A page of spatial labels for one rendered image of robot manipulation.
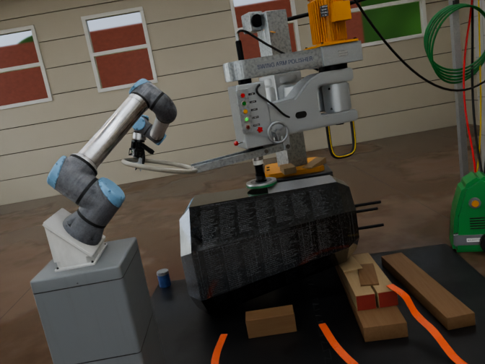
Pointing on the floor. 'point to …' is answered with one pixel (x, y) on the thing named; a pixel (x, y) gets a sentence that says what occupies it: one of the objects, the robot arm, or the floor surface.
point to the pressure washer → (468, 214)
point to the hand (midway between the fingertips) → (138, 169)
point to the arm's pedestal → (99, 310)
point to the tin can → (164, 278)
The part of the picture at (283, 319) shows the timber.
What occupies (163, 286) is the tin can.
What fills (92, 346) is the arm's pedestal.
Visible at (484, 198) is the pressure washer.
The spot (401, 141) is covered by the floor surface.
